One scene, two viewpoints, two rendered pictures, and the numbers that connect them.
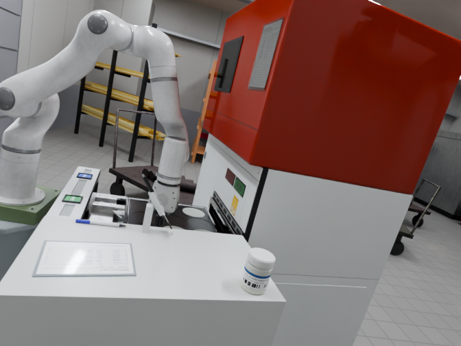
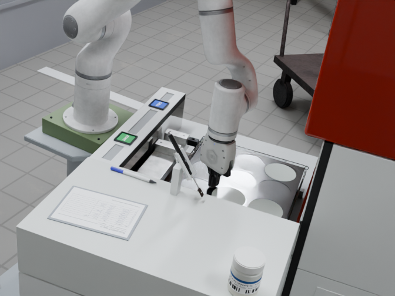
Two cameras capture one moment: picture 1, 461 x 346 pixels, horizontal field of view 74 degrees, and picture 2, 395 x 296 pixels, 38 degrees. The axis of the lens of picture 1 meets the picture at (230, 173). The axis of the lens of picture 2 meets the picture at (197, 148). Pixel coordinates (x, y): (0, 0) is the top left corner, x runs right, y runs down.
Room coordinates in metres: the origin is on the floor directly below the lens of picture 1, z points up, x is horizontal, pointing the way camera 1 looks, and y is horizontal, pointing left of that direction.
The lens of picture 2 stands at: (-0.14, -0.56, 1.89)
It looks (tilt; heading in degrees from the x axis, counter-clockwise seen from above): 32 degrees down; 35
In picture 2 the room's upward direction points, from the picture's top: 8 degrees clockwise
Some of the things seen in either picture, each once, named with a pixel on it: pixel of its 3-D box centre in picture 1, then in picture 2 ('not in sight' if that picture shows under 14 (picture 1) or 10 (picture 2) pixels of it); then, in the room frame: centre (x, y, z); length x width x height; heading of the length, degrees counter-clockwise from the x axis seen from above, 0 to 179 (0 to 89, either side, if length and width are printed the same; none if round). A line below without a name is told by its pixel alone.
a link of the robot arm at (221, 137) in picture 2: (168, 178); (221, 130); (1.04, 0.21, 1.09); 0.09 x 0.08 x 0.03; 85
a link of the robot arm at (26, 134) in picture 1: (32, 116); (103, 36); (1.09, 0.75, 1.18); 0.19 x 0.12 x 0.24; 179
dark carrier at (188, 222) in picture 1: (173, 220); (240, 180); (1.14, 0.18, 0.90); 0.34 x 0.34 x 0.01; 20
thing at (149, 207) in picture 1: (154, 211); (183, 173); (0.87, 0.20, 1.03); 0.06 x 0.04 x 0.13; 110
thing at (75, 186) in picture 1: (76, 204); (140, 140); (1.08, 0.54, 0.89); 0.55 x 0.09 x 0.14; 20
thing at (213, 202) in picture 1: (221, 224); (307, 198); (1.22, -0.02, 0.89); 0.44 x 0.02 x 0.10; 20
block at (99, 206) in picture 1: (103, 206); (167, 147); (1.10, 0.45, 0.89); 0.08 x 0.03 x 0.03; 110
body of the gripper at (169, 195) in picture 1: (165, 194); (219, 149); (1.04, 0.21, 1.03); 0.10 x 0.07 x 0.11; 85
